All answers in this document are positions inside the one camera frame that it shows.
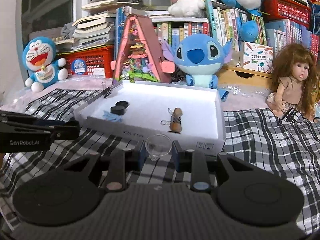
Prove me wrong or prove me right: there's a Doraemon plush toy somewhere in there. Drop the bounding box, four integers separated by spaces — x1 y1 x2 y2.
22 36 68 93

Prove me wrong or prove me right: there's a red basket on shelf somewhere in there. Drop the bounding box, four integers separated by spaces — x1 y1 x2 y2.
261 0 311 28

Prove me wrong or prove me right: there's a red plastic crate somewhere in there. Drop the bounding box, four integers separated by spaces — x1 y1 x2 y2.
56 45 114 79

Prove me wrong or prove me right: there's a blue Stitch plush toy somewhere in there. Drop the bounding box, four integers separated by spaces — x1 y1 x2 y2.
161 34 233 102

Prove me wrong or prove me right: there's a black binder clip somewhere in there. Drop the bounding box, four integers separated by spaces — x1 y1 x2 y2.
161 108 182 126
101 81 121 98

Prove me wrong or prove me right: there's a white colourful stationery box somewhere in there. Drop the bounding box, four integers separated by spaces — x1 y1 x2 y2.
240 42 273 74

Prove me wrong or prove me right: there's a brown wooden ball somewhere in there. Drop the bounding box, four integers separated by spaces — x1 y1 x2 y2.
169 122 182 133
173 107 183 117

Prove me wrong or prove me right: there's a blue plastic hair clip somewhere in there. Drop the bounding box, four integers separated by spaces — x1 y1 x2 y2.
103 111 122 122

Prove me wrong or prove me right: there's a black round puck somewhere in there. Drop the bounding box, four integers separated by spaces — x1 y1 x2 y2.
116 101 129 108
110 105 126 115

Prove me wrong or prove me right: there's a wooden drawer box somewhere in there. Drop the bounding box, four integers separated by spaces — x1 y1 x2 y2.
216 64 272 89

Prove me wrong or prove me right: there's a stack of books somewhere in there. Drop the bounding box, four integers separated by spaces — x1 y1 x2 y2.
53 0 141 52

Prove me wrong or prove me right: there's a pink triangular diorama house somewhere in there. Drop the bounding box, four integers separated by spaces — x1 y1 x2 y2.
111 14 175 83

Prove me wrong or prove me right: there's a brown haired baby doll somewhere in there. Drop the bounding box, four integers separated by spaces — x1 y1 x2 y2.
266 43 319 121

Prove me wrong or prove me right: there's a black binder clip on tray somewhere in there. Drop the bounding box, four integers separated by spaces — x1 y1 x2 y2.
101 81 121 98

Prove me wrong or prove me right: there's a white cardboard box tray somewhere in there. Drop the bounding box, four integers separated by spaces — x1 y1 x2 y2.
74 81 226 155

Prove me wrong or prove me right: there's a black white plaid cloth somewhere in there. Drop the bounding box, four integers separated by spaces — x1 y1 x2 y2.
0 87 320 234

